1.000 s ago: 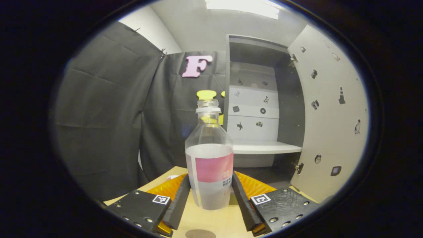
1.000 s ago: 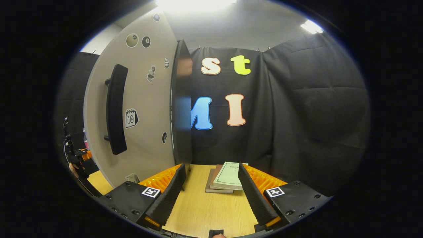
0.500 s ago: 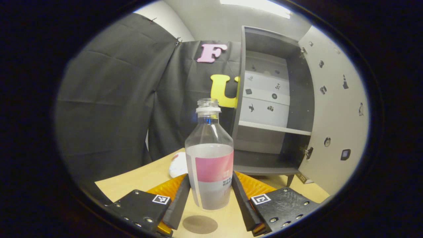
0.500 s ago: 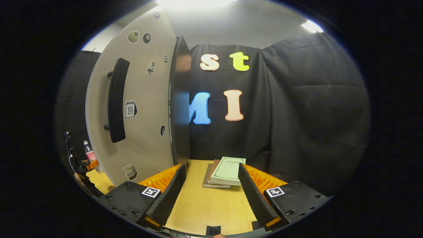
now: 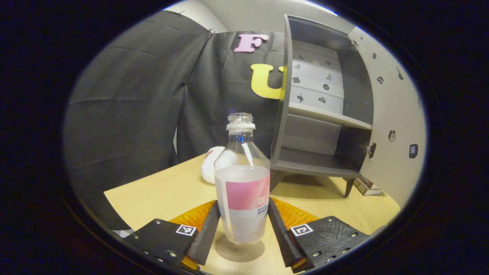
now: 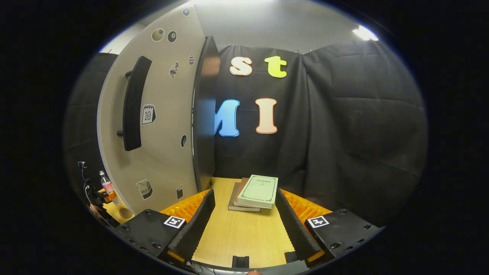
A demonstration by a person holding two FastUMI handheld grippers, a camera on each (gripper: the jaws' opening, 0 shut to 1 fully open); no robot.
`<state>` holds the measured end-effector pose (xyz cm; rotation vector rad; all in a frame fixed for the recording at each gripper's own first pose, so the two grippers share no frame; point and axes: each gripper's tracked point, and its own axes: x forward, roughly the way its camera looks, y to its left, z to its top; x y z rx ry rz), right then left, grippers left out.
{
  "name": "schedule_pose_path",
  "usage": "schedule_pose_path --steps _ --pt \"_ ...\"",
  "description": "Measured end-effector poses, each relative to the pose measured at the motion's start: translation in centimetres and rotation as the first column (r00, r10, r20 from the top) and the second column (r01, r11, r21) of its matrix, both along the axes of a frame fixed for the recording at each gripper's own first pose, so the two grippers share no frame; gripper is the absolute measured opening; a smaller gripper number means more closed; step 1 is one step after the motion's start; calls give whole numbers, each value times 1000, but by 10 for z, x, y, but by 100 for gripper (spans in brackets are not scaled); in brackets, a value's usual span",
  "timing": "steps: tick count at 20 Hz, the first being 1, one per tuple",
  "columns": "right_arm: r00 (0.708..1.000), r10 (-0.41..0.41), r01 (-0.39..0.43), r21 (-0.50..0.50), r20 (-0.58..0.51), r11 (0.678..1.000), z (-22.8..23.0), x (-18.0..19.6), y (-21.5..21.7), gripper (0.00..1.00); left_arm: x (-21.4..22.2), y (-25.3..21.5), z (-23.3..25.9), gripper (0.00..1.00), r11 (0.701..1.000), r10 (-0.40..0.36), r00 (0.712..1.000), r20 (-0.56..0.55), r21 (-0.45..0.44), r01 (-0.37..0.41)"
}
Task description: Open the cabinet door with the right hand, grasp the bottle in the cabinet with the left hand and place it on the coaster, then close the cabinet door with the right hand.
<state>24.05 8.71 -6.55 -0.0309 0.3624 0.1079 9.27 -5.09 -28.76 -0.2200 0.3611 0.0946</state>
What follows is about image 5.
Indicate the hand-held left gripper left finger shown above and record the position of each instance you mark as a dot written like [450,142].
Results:
[206,233]

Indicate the pale thick book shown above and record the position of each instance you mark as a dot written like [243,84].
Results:
[366,191]

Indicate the white plush toy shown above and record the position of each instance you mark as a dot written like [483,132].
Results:
[208,168]

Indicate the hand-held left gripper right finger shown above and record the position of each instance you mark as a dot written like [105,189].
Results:
[282,235]

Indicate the brown book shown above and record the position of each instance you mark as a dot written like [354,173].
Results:
[369,183]

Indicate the black backdrop cloth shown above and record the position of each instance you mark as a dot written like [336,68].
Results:
[126,107]

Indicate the clear bottle with pink label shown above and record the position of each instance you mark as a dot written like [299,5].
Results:
[244,191]

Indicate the metal door hinge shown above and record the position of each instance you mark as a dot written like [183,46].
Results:
[371,150]
[354,45]

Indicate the brown round coaster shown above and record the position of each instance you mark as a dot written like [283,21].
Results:
[240,253]

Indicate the light grey cabinet door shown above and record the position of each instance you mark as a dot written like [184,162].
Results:
[393,107]

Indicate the white cabinet shelf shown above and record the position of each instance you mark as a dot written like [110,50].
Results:
[328,116]

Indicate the grey cabinet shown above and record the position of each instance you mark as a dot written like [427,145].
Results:
[317,152]

